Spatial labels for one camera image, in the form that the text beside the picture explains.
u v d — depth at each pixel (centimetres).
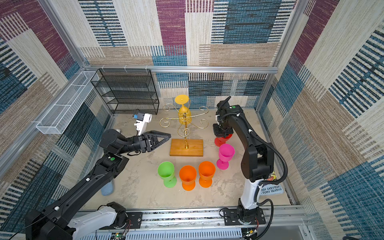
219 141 99
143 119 55
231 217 73
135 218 74
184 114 73
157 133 60
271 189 79
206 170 78
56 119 71
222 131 76
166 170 79
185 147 97
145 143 53
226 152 86
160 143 54
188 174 76
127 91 111
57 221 39
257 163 49
